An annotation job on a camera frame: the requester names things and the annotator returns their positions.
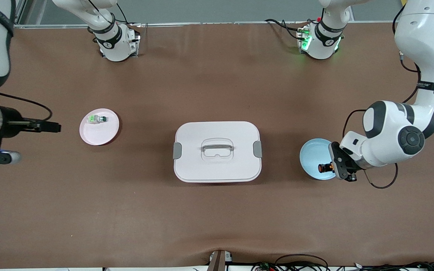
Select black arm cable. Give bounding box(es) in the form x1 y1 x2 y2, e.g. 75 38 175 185
343 49 423 189
0 90 53 123

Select brown table cover sheet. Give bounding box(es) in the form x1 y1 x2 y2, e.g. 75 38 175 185
0 22 434 269

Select white lidded storage box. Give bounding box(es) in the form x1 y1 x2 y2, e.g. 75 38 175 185
173 121 263 183

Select aluminium frame profile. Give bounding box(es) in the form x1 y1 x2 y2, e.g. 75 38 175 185
14 0 27 27

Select black looped cable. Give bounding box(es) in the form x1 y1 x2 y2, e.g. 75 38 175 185
275 254 329 271

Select black right base cable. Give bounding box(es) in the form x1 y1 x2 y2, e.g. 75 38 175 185
116 4 131 26

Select black left base cables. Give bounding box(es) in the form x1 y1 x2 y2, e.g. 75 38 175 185
264 18 306 40

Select metal camera post bracket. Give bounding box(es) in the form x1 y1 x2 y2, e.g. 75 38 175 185
206 250 233 271

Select coloured wire bundle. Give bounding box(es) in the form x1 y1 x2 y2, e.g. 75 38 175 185
251 262 278 271

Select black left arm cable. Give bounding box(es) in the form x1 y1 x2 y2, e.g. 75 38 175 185
343 49 423 189

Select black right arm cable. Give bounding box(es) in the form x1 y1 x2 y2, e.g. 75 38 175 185
0 90 53 123

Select pink round plate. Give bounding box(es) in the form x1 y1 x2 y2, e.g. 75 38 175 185
79 108 120 146

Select translucent grey box handle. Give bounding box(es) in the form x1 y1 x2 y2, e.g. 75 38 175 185
201 144 235 152

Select black cable bundle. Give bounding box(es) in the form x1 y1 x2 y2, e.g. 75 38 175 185
353 261 434 271

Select light blue round plate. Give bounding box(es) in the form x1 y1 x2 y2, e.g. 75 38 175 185
299 138 343 181

